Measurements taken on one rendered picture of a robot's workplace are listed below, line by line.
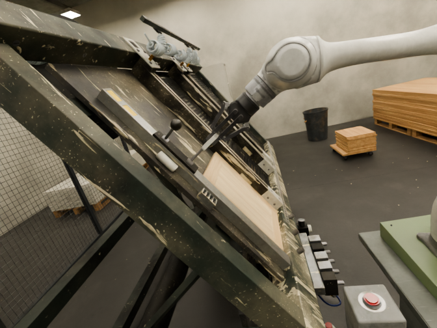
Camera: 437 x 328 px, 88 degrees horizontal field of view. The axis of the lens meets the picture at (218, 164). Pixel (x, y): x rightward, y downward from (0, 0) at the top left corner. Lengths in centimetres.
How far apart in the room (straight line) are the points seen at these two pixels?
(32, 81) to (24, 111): 8
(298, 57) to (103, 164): 51
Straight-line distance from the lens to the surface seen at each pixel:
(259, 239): 94
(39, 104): 69
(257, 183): 128
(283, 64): 53
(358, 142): 424
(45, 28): 87
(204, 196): 81
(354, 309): 88
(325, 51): 59
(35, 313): 165
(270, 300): 77
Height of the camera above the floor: 162
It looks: 18 degrees down
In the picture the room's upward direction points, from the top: 14 degrees counter-clockwise
